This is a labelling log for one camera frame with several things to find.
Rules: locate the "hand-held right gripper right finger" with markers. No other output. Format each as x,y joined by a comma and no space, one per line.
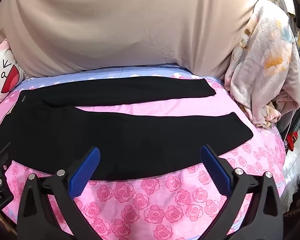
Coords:
215,170

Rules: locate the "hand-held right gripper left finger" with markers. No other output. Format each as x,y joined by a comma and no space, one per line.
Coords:
86,170

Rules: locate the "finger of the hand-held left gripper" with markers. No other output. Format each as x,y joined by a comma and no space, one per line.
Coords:
1,156

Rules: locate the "black pants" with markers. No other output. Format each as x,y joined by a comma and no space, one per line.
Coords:
115,135

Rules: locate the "pink floral bed sheet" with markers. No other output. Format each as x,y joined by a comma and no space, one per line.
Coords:
152,205

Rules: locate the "red box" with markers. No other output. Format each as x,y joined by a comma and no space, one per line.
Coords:
292,141

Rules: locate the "cartoon print pillow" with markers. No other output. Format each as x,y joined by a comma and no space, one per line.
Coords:
5,70

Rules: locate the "pale floral fleece blanket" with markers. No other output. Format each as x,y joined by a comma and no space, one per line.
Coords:
260,62

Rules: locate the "beige blanket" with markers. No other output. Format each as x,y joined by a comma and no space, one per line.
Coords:
115,25

